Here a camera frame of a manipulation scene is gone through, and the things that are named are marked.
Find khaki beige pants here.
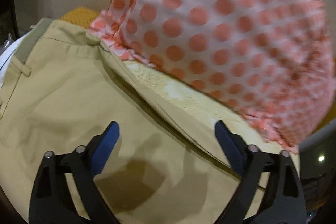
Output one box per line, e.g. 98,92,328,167
1,19,239,223

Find yellow patterned bed sheet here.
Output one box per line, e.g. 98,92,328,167
60,6,302,214

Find front pink polka-dot pillow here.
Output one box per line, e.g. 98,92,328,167
90,0,335,152

